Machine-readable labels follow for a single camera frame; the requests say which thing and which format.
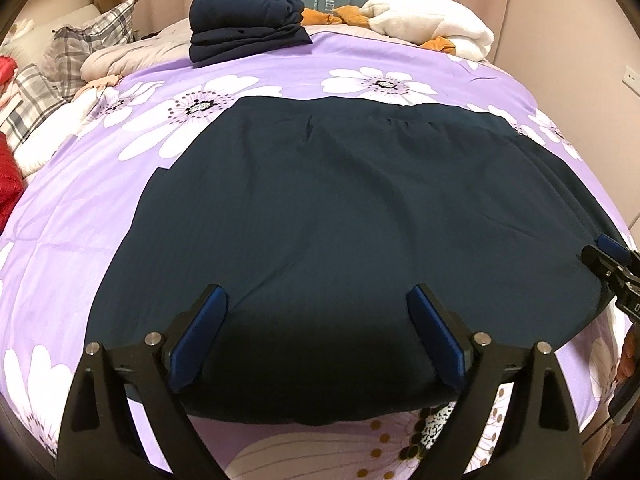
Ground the orange cloth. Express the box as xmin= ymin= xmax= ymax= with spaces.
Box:
xmin=302 ymin=6 xmax=457 ymax=54

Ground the white wall power strip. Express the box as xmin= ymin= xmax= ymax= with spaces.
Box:
xmin=622 ymin=66 xmax=640 ymax=96

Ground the dark navy large garment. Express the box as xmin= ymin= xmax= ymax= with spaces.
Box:
xmin=86 ymin=96 xmax=620 ymax=425

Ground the white plush blanket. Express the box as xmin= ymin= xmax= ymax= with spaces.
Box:
xmin=360 ymin=0 xmax=495 ymax=62

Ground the folded navy clothes stack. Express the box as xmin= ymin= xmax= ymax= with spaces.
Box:
xmin=189 ymin=0 xmax=311 ymax=67

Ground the red puffer jacket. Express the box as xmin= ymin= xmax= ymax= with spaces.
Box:
xmin=0 ymin=132 xmax=26 ymax=232
xmin=0 ymin=55 xmax=17 ymax=94

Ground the beige folded quilt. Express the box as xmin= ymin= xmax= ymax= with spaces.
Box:
xmin=80 ymin=18 xmax=192 ymax=82

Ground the person right hand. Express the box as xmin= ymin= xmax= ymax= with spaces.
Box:
xmin=616 ymin=328 xmax=637 ymax=384

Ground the plaid pillow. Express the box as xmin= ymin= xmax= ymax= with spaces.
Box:
xmin=1 ymin=0 xmax=138 ymax=151

